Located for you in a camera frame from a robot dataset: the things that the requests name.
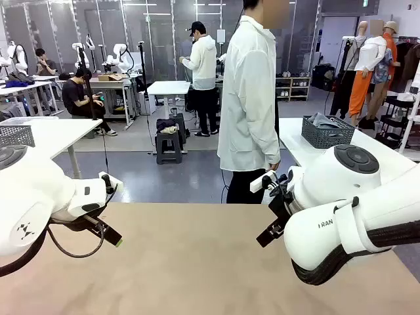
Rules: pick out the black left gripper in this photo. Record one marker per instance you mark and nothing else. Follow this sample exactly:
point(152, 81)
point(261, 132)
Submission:
point(75, 221)

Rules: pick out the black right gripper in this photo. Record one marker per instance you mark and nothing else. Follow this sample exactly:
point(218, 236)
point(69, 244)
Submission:
point(283, 206)

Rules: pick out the dark grey plastic basket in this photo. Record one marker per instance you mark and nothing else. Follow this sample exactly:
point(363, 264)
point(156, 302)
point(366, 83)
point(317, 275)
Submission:
point(325, 139)

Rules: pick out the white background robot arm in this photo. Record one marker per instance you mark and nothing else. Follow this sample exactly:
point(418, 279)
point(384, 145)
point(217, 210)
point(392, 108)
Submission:
point(82, 57)
point(123, 62)
point(19, 59)

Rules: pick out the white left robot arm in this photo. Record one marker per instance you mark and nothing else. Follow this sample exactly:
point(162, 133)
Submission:
point(39, 183)

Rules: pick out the person right forearm white sleeve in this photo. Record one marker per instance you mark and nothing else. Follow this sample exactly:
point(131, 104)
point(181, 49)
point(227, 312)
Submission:
point(270, 144)

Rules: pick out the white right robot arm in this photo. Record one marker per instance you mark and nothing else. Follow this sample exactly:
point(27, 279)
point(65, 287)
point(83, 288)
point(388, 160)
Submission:
point(328, 183)

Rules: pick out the grey perforated storage basket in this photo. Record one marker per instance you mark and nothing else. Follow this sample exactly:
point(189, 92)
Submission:
point(16, 136)

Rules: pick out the person right hand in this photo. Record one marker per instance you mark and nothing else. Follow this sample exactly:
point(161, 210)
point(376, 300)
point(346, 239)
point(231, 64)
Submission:
point(274, 165)

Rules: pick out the dark grey plastic stool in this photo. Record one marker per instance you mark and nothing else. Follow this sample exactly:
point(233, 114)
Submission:
point(169, 147)

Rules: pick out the beige folded garment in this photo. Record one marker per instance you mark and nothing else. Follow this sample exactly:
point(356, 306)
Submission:
point(168, 130)

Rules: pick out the dark folded garment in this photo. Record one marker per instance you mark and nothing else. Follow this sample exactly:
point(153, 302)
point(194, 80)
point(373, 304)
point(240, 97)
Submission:
point(165, 123)

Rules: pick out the white computer tower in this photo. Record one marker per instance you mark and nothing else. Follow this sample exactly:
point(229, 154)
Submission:
point(144, 103)

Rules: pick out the person in white shirt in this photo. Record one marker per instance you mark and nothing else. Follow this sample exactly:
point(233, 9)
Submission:
point(246, 98)

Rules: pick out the dark tumbler cup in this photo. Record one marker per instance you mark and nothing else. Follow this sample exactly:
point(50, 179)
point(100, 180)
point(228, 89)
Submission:
point(173, 111)

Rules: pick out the seated person black shirt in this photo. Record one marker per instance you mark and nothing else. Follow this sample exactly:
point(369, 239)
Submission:
point(73, 95)

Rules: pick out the wooden shoe shelf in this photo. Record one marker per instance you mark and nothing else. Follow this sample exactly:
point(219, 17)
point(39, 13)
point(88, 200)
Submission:
point(293, 88)

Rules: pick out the open cardboard box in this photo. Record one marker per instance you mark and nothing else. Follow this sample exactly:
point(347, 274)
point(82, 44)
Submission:
point(110, 77)

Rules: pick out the white height adjustable desk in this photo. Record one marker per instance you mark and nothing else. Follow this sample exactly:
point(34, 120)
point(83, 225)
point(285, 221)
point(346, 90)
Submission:
point(169, 87)

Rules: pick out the black bag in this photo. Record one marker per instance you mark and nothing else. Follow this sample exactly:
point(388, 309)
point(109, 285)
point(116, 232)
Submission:
point(323, 78)

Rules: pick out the white work desk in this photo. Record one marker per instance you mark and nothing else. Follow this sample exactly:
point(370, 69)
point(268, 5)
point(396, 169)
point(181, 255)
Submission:
point(29, 88)

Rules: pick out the black upright pole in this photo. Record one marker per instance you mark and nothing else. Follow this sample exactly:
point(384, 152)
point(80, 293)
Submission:
point(143, 65)

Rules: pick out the dark blue cloth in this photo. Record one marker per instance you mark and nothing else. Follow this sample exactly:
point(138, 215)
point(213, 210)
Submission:
point(13, 84)

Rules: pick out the person white hoodie black cap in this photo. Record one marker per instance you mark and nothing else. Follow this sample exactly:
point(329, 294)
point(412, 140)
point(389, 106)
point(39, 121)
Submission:
point(203, 65)

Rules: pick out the grey jacket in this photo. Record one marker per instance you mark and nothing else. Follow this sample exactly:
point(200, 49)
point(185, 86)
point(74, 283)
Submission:
point(21, 77)

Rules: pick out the seated person grey shirt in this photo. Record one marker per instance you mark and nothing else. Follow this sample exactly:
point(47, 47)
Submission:
point(46, 65)

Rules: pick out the mannequin white top orange trousers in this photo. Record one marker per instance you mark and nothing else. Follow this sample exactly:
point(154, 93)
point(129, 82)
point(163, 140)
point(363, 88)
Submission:
point(370, 55)

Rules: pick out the black tripod with white top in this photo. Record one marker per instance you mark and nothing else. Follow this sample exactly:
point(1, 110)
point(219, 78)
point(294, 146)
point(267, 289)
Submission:
point(348, 38)

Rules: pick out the clothes rack with dark garments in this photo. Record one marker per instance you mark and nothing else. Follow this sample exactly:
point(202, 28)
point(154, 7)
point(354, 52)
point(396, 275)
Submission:
point(411, 65)

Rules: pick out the mannequin orange shirt beige cap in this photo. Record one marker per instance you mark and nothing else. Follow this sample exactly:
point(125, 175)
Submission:
point(391, 49)

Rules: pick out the bare white mannequin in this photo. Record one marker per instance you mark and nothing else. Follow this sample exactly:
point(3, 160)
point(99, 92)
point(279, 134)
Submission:
point(362, 29)

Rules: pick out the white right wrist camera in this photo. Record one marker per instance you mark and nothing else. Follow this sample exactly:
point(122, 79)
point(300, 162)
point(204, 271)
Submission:
point(259, 184)

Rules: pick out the grey frame work desk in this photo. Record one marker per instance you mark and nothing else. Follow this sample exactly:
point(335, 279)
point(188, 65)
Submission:
point(111, 86)

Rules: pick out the black camera tripod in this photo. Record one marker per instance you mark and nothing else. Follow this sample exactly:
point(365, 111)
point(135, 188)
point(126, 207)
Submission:
point(86, 82)

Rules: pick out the white ladder frame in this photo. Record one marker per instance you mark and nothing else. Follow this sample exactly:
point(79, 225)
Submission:
point(407, 131)

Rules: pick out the white wall panel box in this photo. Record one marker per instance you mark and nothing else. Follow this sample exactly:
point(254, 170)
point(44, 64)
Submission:
point(221, 36)

